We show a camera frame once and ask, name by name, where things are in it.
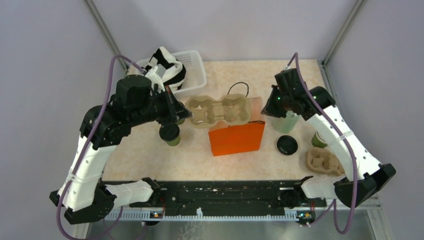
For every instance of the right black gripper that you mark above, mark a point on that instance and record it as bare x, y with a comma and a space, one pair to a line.
269, 109

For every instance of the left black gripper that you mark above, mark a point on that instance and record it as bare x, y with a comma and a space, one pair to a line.
175, 110

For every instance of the cardboard cup carrier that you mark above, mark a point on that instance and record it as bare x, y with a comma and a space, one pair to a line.
322, 161
207, 112

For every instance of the orange paper bag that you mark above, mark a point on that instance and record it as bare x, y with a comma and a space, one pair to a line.
227, 139

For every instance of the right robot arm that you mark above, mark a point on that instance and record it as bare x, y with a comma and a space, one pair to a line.
364, 174

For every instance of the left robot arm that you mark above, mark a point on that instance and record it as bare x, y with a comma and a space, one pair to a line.
136, 101

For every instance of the green straw holder cup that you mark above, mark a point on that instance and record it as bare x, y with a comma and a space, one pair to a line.
286, 124

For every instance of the white plastic basket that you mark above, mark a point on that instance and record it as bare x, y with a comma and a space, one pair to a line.
195, 77

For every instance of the black white striped cloth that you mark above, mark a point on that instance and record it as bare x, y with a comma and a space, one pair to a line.
175, 71

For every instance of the black lid on table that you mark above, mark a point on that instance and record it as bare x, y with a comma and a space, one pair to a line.
287, 145

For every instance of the stack of paper cups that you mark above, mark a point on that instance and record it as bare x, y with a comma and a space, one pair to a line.
318, 141

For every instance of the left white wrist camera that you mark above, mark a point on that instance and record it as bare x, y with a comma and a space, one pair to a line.
155, 75

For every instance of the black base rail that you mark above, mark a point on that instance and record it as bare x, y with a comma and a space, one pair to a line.
245, 200

